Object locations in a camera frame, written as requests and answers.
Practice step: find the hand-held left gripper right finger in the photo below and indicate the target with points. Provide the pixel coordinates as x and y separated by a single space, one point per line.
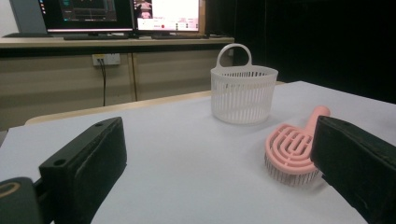
358 165

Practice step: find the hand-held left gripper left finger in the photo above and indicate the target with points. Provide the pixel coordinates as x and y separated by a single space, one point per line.
84 168

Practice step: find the pink vented hairbrush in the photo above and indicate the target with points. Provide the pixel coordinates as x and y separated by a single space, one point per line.
289 149

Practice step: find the white slotted plastic basket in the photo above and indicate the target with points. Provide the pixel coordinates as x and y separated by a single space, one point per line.
243 96

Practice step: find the beige wooden desk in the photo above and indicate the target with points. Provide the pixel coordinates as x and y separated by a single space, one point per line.
62 84

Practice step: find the black curtain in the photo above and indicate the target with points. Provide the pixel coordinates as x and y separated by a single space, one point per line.
327 40

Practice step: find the black keyboard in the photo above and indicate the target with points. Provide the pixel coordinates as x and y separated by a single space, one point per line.
96 36
180 36

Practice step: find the dark-screen computer monitor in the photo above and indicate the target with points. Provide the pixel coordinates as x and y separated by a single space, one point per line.
87 14

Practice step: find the grey computer case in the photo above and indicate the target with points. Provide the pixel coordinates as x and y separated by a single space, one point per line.
26 15

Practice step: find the bright-screen computer monitor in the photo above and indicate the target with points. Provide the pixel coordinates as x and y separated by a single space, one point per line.
168 15

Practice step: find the white wall socket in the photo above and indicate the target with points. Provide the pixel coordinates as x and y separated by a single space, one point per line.
106 59

